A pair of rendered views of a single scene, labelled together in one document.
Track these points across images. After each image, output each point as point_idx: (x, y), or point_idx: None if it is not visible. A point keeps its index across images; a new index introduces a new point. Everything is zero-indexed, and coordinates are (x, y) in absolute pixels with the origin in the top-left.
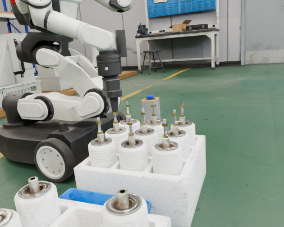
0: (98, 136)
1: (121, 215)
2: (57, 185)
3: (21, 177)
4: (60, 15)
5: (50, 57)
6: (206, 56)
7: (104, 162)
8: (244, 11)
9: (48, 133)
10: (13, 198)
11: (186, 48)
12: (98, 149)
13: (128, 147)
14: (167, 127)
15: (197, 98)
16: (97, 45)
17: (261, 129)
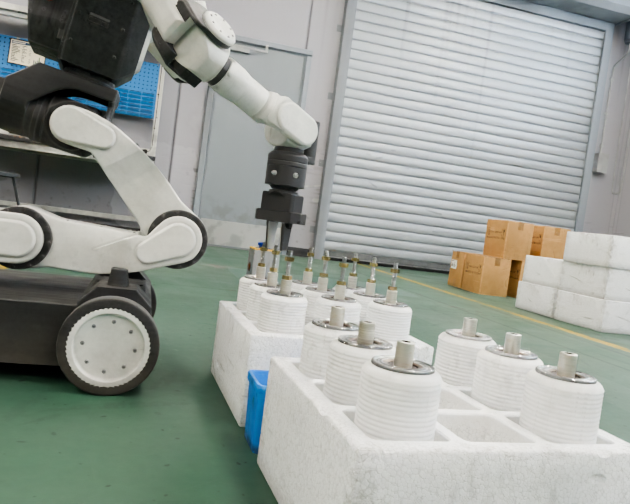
0: (287, 282)
1: (486, 340)
2: (117, 399)
3: None
4: (245, 70)
5: (95, 128)
6: (118, 212)
7: (298, 327)
8: (206, 139)
9: (46, 294)
10: (49, 420)
11: (72, 185)
12: (296, 302)
13: (346, 300)
14: (199, 324)
15: (186, 286)
16: (296, 135)
17: None
